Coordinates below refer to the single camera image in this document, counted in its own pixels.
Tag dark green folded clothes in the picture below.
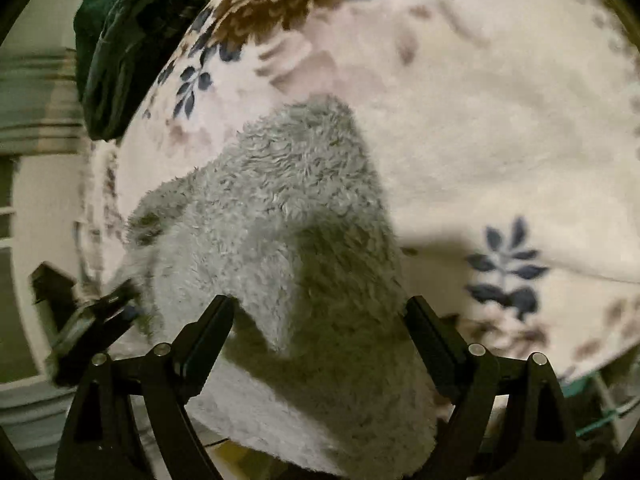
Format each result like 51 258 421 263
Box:
74 0 208 141

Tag grey striped curtain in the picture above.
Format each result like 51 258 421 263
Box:
1 49 86 157

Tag floral cream bed blanket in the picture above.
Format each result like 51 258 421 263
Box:
78 0 639 380

